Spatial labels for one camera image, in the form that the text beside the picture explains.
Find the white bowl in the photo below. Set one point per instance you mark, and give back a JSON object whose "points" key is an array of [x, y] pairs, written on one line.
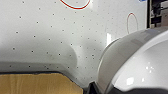
{"points": [[140, 63]]}

